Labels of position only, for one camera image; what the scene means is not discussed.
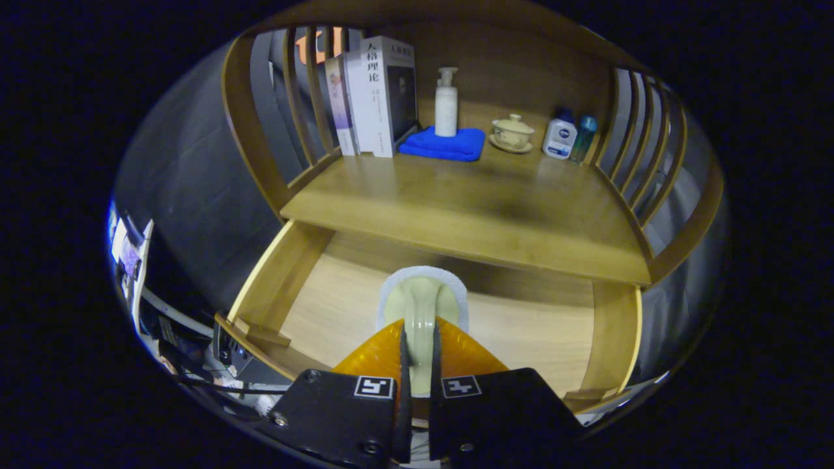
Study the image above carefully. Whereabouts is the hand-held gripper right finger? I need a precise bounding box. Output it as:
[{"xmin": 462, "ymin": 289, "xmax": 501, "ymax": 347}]
[{"xmin": 428, "ymin": 316, "xmax": 587, "ymax": 468}]

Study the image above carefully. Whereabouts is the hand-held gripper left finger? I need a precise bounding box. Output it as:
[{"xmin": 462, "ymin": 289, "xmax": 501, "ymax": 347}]
[{"xmin": 267, "ymin": 317, "xmax": 412, "ymax": 468}]

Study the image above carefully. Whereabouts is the pale green sponge brush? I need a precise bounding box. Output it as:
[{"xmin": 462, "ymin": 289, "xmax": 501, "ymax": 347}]
[{"xmin": 376, "ymin": 265, "xmax": 470, "ymax": 398}]

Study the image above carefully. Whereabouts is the wooden drawer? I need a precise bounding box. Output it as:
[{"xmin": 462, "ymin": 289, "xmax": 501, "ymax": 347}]
[{"xmin": 214, "ymin": 220, "xmax": 644, "ymax": 418}]

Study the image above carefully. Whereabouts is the wooden countertop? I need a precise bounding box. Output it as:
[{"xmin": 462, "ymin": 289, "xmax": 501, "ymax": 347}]
[{"xmin": 280, "ymin": 140, "xmax": 652, "ymax": 285}]

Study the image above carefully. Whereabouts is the wooden cabinet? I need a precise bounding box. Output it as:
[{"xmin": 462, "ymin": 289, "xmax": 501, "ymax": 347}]
[{"xmin": 220, "ymin": 0, "xmax": 725, "ymax": 287}]

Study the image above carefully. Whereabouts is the black electronic box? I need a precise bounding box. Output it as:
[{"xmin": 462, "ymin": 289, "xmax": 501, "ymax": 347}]
[{"xmin": 212, "ymin": 322, "xmax": 294, "ymax": 391}]

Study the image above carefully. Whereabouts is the blue folded cloth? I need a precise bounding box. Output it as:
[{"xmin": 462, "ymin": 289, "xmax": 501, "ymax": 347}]
[{"xmin": 397, "ymin": 126, "xmax": 487, "ymax": 162}]

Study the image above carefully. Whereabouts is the beige ceramic saucer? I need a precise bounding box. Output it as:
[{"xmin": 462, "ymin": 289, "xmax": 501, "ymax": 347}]
[{"xmin": 489, "ymin": 134, "xmax": 534, "ymax": 154}]

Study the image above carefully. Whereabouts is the beige lidded ceramic teacup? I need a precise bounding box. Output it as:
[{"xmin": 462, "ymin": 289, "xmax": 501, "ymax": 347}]
[{"xmin": 492, "ymin": 113, "xmax": 535, "ymax": 148}]

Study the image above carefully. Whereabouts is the white spray bottle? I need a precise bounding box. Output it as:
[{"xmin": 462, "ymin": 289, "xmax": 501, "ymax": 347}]
[{"xmin": 434, "ymin": 67, "xmax": 459, "ymax": 138}]

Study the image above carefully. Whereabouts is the white lotion bottle blue cap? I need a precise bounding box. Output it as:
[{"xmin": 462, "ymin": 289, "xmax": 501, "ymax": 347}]
[{"xmin": 542, "ymin": 107, "xmax": 579, "ymax": 160}]

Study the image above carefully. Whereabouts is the thick white book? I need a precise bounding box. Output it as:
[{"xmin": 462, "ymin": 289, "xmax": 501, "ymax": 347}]
[{"xmin": 345, "ymin": 36, "xmax": 419, "ymax": 158}]

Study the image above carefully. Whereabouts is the teal bottle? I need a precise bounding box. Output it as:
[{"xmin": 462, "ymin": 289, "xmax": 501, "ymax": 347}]
[{"xmin": 570, "ymin": 115, "xmax": 598, "ymax": 163}]

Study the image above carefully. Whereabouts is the thin purple white book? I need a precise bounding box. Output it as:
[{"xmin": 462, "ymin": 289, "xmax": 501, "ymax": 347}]
[{"xmin": 324, "ymin": 53, "xmax": 360, "ymax": 157}]

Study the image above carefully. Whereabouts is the black backdrop cloth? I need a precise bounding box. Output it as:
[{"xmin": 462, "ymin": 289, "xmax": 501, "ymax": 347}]
[{"xmin": 111, "ymin": 26, "xmax": 730, "ymax": 391}]

